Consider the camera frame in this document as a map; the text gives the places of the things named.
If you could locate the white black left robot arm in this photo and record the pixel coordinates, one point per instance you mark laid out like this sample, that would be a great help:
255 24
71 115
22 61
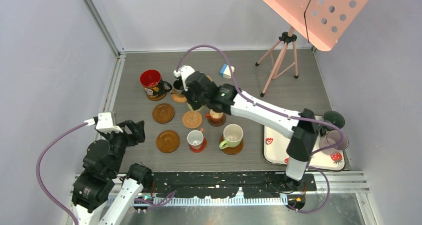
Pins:
90 194

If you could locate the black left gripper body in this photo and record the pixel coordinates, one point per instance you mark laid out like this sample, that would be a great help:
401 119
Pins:
119 141

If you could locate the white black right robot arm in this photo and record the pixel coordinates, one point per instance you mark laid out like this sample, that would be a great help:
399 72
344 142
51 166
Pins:
299 127

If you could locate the dark green mug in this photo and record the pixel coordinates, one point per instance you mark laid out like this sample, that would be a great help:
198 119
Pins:
334 118

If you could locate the blue white toy block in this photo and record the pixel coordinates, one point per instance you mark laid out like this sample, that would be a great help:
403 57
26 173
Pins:
226 71

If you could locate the cream green mug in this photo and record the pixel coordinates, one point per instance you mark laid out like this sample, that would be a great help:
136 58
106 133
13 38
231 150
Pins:
232 136

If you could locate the black floral mug red inside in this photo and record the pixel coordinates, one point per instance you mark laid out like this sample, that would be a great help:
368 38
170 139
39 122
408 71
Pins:
153 84

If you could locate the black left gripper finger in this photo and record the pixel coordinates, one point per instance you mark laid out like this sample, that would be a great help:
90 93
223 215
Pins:
136 128
135 138

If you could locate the woven rattan coaster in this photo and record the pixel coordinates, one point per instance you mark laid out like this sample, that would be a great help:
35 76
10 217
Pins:
178 97
192 119

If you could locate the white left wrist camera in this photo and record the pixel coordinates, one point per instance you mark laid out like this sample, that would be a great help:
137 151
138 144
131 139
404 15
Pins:
104 123

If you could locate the small white cup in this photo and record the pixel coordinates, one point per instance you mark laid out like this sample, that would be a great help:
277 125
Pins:
195 138

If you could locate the red apple paper coaster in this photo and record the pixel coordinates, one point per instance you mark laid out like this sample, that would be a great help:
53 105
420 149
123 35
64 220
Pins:
200 149

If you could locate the white tray black rim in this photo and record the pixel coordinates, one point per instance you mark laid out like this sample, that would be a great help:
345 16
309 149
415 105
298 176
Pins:
275 146

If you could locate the black small cup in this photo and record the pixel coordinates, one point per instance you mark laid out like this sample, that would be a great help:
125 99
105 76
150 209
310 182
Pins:
178 88

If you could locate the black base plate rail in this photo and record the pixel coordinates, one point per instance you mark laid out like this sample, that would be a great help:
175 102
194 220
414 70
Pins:
235 189

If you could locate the grey purple mug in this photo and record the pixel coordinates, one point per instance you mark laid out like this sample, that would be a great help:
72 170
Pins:
331 138

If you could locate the pink music stand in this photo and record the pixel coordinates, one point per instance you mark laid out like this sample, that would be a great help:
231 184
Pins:
321 22

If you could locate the small orange cup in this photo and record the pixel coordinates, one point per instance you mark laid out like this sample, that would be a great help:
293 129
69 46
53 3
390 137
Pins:
214 117

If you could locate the aluminium frame post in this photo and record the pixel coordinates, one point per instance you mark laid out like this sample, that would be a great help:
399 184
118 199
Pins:
102 20

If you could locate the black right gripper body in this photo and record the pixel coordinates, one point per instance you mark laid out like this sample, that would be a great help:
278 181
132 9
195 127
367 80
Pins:
196 102

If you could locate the pale yellow green mug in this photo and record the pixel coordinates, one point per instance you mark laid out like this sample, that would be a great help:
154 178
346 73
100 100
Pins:
195 106

